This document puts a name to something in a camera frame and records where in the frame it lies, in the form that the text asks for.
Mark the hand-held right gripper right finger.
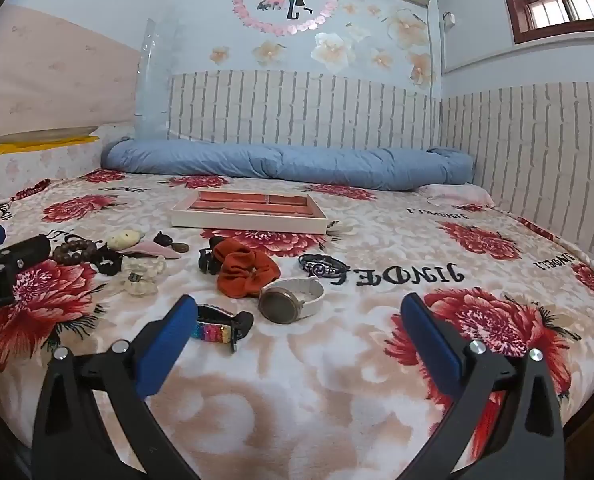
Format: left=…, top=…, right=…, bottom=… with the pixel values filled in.
left=401, top=292, right=565, bottom=480

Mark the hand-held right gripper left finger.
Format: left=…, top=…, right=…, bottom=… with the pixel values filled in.
left=31, top=295, right=200, bottom=480

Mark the cream flower scrunchie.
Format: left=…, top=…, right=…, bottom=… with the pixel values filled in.
left=120, top=255, right=169, bottom=279

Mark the black hair tie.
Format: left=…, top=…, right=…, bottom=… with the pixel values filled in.
left=94, top=245, right=129, bottom=277

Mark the pink hair clip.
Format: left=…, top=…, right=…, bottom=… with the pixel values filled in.
left=127, top=241, right=183, bottom=261

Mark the cream pineapple hair clip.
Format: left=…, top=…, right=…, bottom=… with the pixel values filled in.
left=106, top=230, right=146, bottom=251

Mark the orange scrunchie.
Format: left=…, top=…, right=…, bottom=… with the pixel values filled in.
left=212, top=240, right=282, bottom=297

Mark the white strap wristwatch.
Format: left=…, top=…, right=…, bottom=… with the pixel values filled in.
left=258, top=276, right=326, bottom=325

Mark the black braided bracelet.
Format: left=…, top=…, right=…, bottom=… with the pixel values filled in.
left=298, top=253, right=351, bottom=280

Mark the white tray with brick-print lining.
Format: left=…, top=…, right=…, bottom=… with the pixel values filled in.
left=171, top=190, right=329, bottom=235

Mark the rainbow watch band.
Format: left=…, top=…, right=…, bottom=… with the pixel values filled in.
left=190, top=303, right=255, bottom=353

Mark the black claw hair clip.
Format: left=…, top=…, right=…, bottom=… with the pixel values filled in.
left=198, top=234, right=229, bottom=276

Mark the yellow cloth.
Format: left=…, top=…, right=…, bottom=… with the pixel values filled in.
left=0, top=132, right=101, bottom=159

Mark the dark brown hair clip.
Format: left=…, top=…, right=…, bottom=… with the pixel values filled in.
left=154, top=231, right=191, bottom=255

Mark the pink pillow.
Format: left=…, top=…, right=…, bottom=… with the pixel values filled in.
left=416, top=183, right=496, bottom=209

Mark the clear plastic sheet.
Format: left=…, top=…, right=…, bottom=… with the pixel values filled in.
left=134, top=17, right=171, bottom=141

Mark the rolled blue quilt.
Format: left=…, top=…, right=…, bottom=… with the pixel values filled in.
left=100, top=137, right=475, bottom=192

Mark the wooden bead bracelet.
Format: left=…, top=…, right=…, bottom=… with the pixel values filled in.
left=52, top=237, right=104, bottom=267

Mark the group of flower wall stickers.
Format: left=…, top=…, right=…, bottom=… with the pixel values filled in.
left=209, top=2, right=438, bottom=89

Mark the heart wall sticker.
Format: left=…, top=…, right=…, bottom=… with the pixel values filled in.
left=231, top=0, right=339, bottom=37

